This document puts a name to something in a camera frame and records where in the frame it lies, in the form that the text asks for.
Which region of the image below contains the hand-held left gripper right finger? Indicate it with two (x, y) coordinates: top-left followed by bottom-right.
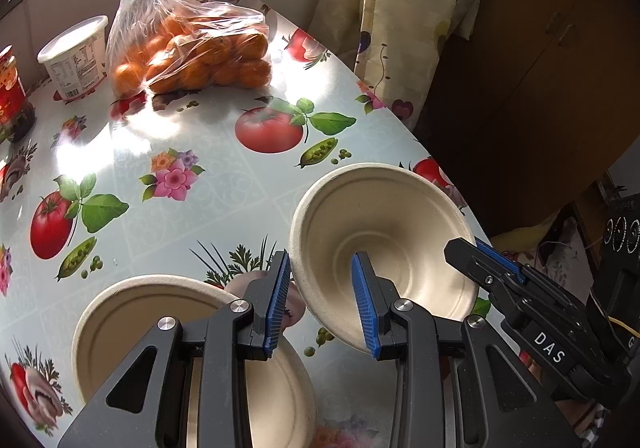
(350, 252), (583, 448)

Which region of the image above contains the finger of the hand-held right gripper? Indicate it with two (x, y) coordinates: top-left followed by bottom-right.
(474, 237), (532, 285)
(444, 237), (523, 303)

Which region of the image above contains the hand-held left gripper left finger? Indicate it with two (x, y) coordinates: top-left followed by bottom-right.
(57, 250), (292, 448)

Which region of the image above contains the beige paper bowl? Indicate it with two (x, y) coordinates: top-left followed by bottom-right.
(289, 163), (479, 350)
(71, 274), (318, 448)

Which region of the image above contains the pale yellow cloth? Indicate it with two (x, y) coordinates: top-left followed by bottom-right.
(492, 220), (556, 259)

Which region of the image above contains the brown wooden cabinet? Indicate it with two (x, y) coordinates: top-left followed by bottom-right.
(415, 0), (640, 239)

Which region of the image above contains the bunch of small oranges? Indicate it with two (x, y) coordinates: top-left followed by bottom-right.
(111, 14), (273, 96)

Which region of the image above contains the patterned curtain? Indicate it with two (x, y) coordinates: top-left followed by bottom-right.
(315, 0), (516, 121)

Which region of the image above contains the white plastic tub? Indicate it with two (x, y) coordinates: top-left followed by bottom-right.
(37, 16), (109, 102)

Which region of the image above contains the chili sauce jar red lid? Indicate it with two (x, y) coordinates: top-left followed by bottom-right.
(0, 45), (37, 143)

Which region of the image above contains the thin yellow cable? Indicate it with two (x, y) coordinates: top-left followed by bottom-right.
(590, 295), (640, 329)

